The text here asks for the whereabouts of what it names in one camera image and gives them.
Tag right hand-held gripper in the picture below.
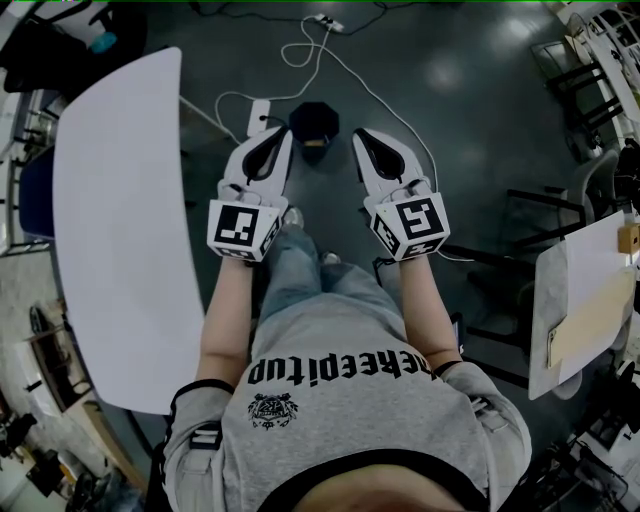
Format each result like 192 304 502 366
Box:
352 127 452 263

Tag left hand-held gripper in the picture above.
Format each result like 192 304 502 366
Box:
206 125 295 264

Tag black octagonal trash bin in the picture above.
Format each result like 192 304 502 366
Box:
288 100 342 167

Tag person's left forearm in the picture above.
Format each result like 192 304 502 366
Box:
194 253 267 394

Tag person's right forearm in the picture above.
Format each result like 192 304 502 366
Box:
393 255 465 374

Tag white flat power strip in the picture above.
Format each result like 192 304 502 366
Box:
246 99 272 137

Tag white table leg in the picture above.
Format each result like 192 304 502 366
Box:
178 95 242 147

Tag blue jeans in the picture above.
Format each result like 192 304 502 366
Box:
257 223 404 351

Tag white power strip with plugs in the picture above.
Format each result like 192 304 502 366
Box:
313 13 347 34

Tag black phone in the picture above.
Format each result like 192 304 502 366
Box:
450 311 467 357

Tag teal item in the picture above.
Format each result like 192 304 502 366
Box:
88 31 119 54

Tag grey small table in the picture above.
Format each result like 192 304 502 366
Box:
528 209 640 402

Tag grey plastic chair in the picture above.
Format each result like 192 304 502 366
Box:
567 148 622 229

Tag blue chair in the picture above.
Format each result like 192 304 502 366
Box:
17 143 57 247

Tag black office chair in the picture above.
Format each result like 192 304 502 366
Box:
0 0 149 94

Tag wooden box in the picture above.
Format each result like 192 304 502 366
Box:
616 223 640 255

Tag grey printed t-shirt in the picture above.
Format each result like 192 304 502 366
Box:
161 319 534 512

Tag tan envelope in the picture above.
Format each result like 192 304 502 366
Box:
546 266 637 371

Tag white cable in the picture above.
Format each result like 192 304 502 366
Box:
214 14 442 194

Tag black cable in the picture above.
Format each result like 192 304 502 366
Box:
192 0 416 37

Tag black metal chair frame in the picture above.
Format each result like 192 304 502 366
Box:
442 185 589 391

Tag black metal stool frame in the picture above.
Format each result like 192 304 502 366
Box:
530 40 627 164

